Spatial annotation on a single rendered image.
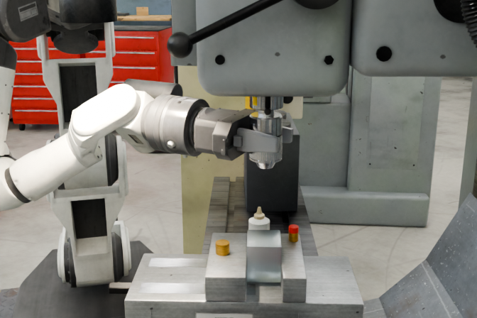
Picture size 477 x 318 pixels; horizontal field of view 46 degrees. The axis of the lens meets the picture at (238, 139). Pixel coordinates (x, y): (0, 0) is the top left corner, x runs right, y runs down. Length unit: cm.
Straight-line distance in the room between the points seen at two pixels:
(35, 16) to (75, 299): 97
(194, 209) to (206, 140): 193
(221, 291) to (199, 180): 184
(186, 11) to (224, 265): 37
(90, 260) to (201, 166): 114
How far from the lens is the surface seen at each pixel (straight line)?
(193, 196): 270
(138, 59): 539
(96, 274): 165
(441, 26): 70
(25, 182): 94
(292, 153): 129
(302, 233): 123
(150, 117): 85
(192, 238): 278
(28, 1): 100
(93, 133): 87
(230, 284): 84
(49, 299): 178
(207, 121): 80
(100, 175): 143
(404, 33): 69
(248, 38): 68
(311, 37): 69
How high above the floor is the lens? 145
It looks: 16 degrees down
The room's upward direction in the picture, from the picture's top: straight up
